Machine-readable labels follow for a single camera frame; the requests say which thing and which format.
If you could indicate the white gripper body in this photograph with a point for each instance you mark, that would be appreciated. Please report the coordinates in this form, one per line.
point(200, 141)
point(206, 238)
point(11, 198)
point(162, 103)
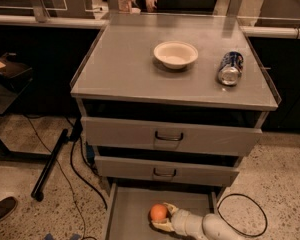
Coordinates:
point(179, 220)

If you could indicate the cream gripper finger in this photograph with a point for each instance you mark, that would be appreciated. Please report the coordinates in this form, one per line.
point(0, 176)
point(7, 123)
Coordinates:
point(171, 208)
point(164, 225)

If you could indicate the orange fruit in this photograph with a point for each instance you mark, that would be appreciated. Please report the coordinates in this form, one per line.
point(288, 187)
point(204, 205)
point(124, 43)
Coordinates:
point(158, 212)

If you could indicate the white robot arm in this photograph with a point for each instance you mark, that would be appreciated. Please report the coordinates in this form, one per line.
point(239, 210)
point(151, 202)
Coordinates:
point(169, 218)

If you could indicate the bottom grey drawer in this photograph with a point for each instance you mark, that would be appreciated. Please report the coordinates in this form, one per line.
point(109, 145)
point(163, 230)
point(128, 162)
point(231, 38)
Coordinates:
point(130, 202)

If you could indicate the grey drawer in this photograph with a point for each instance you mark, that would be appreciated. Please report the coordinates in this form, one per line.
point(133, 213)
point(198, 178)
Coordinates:
point(130, 202)
point(175, 137)
point(152, 170)

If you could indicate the middle grey drawer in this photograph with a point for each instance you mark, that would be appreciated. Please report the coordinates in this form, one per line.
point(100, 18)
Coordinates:
point(152, 170)

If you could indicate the grey drawer cabinet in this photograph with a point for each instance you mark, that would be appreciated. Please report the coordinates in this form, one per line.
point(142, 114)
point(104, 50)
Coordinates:
point(169, 105)

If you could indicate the top grey drawer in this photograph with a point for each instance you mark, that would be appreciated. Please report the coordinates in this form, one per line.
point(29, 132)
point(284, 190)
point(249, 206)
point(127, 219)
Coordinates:
point(175, 137)

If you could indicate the background person hand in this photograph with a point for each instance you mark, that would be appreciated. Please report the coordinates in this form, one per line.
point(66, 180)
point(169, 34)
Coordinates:
point(151, 5)

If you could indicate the black stand leg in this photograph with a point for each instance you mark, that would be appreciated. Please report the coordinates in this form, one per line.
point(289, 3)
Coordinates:
point(37, 192)

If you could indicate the blue soda can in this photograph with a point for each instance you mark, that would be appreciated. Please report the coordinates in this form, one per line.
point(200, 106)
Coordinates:
point(230, 69)

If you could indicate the white bowl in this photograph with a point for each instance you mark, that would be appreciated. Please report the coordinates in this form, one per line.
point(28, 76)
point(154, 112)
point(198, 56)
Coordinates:
point(175, 54)

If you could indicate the dark shoe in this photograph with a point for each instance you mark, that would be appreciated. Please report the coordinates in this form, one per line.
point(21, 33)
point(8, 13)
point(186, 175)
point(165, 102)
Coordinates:
point(7, 205)

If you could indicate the black box on shelf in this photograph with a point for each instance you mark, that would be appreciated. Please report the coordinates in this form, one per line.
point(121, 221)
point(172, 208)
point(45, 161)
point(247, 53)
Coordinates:
point(13, 71)

